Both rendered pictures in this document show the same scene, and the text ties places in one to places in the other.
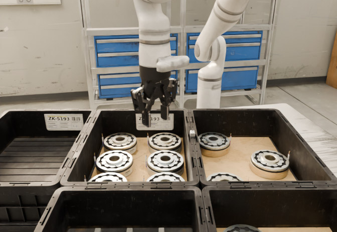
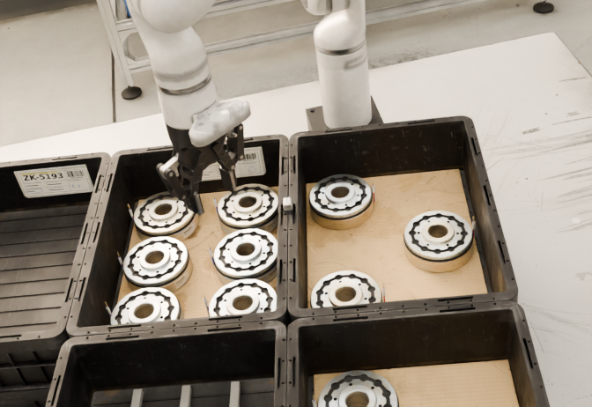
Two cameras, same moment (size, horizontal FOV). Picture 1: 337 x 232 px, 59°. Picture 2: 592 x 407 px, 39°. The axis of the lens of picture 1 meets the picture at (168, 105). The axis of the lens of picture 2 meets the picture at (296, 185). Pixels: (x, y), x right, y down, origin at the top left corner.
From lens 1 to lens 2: 0.52 m
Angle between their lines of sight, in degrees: 18
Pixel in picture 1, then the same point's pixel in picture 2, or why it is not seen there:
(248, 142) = (415, 188)
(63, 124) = (54, 186)
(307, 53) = not seen: outside the picture
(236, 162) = (382, 239)
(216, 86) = (353, 62)
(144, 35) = (161, 81)
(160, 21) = (183, 58)
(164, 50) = (201, 99)
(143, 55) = (166, 111)
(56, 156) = (53, 253)
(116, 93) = not seen: outside the picture
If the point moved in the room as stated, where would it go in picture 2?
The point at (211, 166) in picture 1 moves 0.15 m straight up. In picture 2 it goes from (334, 252) to (323, 179)
